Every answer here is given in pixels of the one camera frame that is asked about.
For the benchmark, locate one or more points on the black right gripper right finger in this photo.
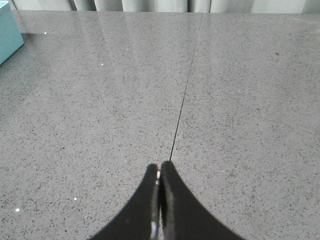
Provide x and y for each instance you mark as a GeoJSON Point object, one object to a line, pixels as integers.
{"type": "Point", "coordinates": [183, 216]}

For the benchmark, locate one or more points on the grey white curtain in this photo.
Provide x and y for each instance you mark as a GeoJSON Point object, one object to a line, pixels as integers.
{"type": "Point", "coordinates": [195, 6]}

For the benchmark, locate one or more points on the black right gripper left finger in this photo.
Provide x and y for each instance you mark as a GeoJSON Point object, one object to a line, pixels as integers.
{"type": "Point", "coordinates": [139, 218]}

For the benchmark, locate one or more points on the light blue box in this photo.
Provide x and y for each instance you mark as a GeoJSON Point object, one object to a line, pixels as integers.
{"type": "Point", "coordinates": [10, 37]}

